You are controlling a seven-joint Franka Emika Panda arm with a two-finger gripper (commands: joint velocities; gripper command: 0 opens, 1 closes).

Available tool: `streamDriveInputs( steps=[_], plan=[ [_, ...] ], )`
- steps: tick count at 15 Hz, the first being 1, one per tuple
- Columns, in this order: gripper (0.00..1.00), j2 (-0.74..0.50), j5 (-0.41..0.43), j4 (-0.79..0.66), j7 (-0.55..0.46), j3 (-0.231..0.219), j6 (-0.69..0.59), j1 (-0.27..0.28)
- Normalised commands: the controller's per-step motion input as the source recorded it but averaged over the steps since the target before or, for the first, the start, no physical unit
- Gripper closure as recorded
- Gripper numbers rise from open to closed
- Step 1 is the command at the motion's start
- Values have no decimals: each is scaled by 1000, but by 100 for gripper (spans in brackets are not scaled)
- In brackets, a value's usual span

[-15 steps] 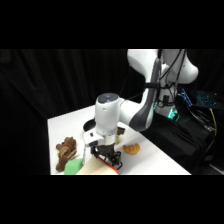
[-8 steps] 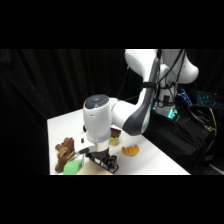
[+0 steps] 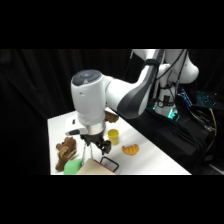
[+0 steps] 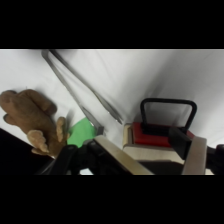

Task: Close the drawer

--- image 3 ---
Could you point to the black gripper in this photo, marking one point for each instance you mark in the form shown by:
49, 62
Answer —
95, 138

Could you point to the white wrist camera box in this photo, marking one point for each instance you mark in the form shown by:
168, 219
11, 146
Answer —
74, 127

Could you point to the black curtain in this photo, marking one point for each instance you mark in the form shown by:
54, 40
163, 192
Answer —
30, 106

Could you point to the yellow plastic cup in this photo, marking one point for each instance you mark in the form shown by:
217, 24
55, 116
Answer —
113, 136

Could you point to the black robot stand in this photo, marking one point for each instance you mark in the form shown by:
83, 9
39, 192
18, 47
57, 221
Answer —
173, 140

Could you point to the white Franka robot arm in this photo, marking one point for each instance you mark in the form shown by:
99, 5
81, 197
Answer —
96, 96

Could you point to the brown plush toy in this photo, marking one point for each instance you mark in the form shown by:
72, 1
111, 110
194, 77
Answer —
66, 151

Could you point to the blue lit device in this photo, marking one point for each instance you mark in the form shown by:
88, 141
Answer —
184, 97

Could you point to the toy croissant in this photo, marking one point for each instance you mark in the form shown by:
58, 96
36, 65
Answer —
130, 149

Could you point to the backlit keyboard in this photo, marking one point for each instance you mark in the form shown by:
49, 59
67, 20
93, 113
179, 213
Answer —
206, 99

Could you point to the green foam block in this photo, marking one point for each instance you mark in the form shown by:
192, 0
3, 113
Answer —
73, 166

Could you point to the background robot with electronics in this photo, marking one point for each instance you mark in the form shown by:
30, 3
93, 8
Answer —
168, 76

